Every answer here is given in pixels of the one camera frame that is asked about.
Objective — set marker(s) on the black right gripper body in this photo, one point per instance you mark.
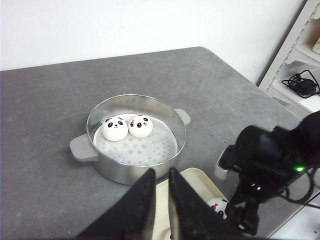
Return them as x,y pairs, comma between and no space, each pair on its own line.
256,186

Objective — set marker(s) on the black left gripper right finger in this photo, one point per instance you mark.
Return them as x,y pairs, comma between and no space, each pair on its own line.
189,214

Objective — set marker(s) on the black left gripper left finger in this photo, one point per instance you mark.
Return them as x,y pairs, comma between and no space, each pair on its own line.
132,216

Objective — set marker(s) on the panda bun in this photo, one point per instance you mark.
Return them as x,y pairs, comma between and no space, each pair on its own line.
219,205
114,129
140,126

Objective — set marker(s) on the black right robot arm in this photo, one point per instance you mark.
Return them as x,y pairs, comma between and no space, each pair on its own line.
267,163

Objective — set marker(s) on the beige plastic tray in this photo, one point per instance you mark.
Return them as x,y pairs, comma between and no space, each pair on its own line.
204,187

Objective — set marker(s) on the white perforated steamer liner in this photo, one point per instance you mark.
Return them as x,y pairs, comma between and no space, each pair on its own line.
157,148

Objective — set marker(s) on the stainless steel steamer pot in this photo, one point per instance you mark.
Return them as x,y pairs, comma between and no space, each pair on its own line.
127,106

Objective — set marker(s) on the white storage shelf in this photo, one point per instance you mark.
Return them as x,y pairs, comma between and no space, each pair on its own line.
296,56

